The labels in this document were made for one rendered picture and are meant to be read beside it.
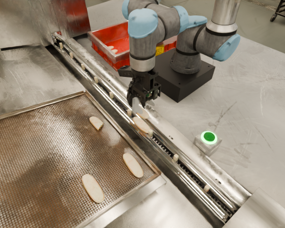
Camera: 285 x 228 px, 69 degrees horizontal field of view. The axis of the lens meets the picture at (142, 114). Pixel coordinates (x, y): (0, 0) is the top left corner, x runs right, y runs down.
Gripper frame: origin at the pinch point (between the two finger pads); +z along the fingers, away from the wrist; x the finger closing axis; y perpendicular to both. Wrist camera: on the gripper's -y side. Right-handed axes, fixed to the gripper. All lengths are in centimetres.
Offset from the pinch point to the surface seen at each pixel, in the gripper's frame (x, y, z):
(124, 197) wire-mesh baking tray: -24.4, 21.9, 2.2
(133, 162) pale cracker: -15.3, 14.9, 3.0
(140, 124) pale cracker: -0.7, 1.7, 7.7
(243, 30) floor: 286, -86, 95
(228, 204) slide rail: -0.8, 42.6, 8.5
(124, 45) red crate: 36, -56, 12
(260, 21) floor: 337, -85, 95
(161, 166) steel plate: -6.0, 19.1, 11.7
